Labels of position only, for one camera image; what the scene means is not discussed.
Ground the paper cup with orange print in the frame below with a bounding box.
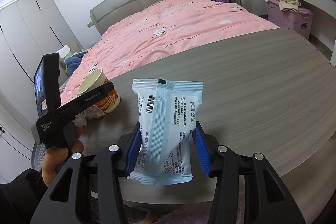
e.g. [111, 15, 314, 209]
[78, 68, 121, 113]

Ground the pink plastic storage box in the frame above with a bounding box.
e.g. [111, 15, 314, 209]
[265, 0, 314, 39]

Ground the bed with pink cover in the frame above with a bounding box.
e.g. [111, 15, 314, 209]
[60, 0, 280, 104]

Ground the white wardrobe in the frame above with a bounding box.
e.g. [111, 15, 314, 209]
[0, 0, 82, 167]

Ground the blue plush garment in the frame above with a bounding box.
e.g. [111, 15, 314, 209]
[64, 52, 87, 75]

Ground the crumpled white tissue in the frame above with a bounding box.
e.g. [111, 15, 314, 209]
[73, 106, 105, 126]

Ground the light blue packet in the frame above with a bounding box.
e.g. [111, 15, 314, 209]
[129, 78, 204, 186]

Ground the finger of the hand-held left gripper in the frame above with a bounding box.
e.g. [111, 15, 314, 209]
[102, 82, 115, 97]

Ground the person's left hand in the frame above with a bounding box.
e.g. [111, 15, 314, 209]
[42, 124, 85, 188]

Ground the beige upholstered chair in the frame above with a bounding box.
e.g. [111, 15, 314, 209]
[59, 40, 82, 83]

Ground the grey perforated plastic basket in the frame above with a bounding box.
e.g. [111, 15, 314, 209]
[31, 140, 48, 174]

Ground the white paper sheet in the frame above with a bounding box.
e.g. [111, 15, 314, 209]
[56, 46, 72, 58]

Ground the beige cloth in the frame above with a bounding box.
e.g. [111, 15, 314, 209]
[276, 0, 301, 13]

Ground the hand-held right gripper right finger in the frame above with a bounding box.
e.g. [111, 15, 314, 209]
[192, 122, 307, 224]

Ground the person's left forearm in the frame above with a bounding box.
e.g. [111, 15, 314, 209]
[0, 169, 50, 224]

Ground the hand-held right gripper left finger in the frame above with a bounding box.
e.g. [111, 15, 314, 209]
[34, 120, 143, 224]

